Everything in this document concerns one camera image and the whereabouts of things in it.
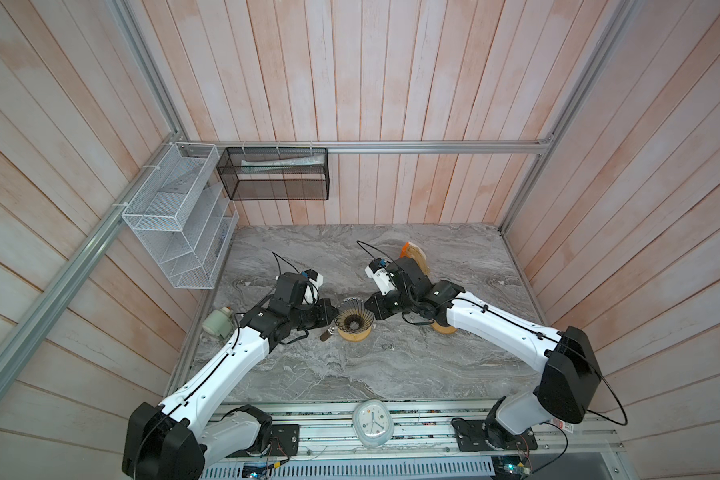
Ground black mesh basket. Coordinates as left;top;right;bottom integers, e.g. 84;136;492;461
216;146;330;201

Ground orange coffee filter box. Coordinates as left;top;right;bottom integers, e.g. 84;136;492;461
400;242;431;276

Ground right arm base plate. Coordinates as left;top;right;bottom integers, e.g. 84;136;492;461
451;417;538;452

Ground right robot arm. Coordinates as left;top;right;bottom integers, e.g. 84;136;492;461
365;257;601;450

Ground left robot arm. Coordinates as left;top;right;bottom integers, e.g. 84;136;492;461
122;269;339;479

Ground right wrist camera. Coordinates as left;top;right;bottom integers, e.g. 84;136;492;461
365;258;397;296

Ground white analog clock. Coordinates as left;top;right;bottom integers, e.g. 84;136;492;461
352;399;395;448

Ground white wire mesh shelf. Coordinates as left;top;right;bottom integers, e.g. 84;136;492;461
122;142;239;290

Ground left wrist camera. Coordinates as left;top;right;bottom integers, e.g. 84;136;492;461
301;269;324;303

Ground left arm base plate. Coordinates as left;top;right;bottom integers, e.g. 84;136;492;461
228;423;300;458

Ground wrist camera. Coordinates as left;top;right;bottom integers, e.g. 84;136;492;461
365;258;397;296
301;269;324;303

